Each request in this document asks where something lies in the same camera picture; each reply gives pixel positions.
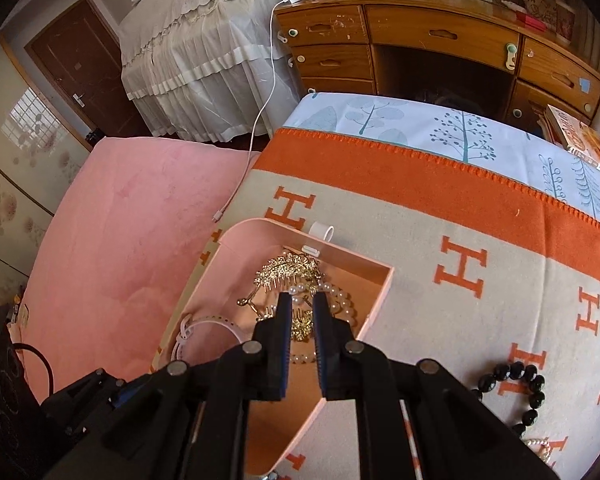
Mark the cream curtain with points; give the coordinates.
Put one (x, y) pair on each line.
(597, 35)

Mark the wooden desk with drawers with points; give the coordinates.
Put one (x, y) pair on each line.
(430, 30)

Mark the orange patterned blanket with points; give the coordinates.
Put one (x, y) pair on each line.
(480, 200)

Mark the brown wooden door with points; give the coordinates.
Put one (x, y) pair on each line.
(80, 60)

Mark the leaf print bed sheet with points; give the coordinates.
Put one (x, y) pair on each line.
(405, 120)

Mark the floral sliding wardrobe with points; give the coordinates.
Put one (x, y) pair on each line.
(20, 160)

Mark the small white cap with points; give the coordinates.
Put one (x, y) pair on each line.
(322, 231)

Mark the green white drawer lock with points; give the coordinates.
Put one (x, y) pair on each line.
(510, 57)

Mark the gold hair comb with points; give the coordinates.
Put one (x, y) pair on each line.
(282, 267)

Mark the white lace covered piano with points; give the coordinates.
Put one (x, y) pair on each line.
(190, 60)

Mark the small red box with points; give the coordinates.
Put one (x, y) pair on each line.
(530, 21)

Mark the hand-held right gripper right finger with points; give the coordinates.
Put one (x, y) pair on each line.
(322, 347)

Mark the stack of books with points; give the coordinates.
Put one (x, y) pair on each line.
(580, 135)

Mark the blue square sticker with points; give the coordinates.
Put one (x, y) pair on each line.
(585, 85)

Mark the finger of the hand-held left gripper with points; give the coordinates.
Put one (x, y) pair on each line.
(87, 395)

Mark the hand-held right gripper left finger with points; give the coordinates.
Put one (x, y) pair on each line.
(282, 345)

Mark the pink jewelry tray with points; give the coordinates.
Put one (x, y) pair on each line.
(352, 280)

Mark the pink plush blanket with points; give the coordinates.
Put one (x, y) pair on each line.
(130, 235)

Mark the red patterned cup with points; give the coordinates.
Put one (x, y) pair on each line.
(565, 22)

